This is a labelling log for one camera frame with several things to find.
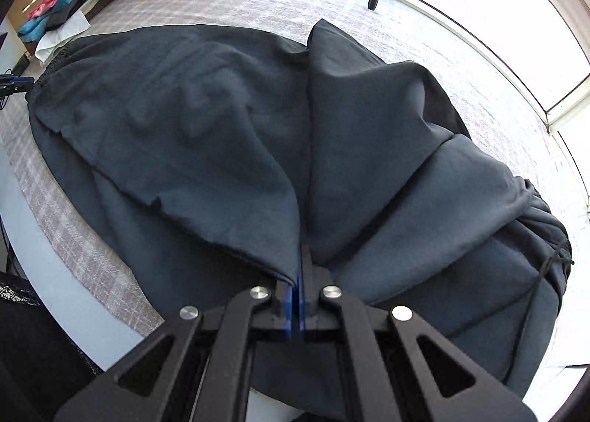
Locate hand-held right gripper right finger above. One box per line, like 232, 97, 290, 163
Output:
299, 242, 538, 422

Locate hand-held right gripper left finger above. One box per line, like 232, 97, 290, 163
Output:
53, 284, 296, 422

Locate dark pants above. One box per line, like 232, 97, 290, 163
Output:
28, 19, 575, 422

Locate white garment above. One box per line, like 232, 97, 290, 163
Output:
34, 10, 91, 64

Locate person's dark clothing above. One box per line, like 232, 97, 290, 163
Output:
0, 272, 109, 422

